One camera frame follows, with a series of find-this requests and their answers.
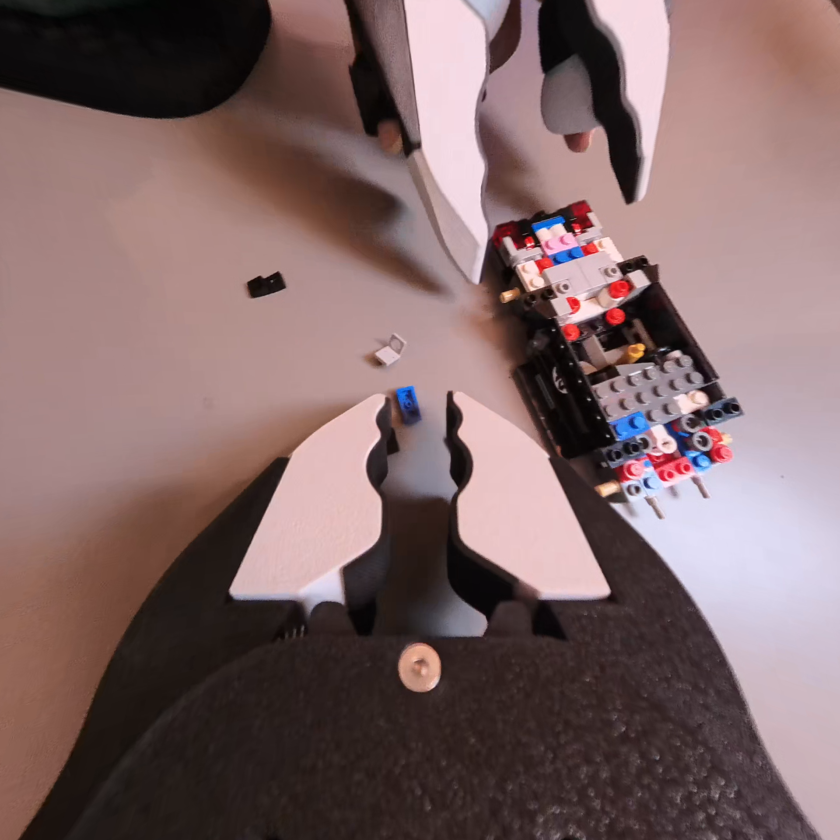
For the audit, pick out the small blue lego plate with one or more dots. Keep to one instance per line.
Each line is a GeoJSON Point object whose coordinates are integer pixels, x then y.
{"type": "Point", "coordinates": [408, 405]}

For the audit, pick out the flat black lego plate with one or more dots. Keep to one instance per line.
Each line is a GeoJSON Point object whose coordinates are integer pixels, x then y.
{"type": "Point", "coordinates": [266, 285]}

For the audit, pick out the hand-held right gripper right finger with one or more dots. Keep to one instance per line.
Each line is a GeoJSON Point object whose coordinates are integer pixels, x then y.
{"type": "Point", "coordinates": [525, 525]}

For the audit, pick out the small grey lego tile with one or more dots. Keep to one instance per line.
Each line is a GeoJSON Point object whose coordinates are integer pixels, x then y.
{"type": "Point", "coordinates": [390, 351]}

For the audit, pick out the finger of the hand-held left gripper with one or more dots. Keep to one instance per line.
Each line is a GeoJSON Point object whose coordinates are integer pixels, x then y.
{"type": "Point", "coordinates": [640, 65]}
{"type": "Point", "coordinates": [449, 98]}

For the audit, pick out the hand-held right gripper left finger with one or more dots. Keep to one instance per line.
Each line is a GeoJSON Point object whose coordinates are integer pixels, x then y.
{"type": "Point", "coordinates": [308, 518]}

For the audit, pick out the lego car model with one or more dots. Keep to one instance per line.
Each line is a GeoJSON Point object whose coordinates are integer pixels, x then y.
{"type": "Point", "coordinates": [610, 354]}

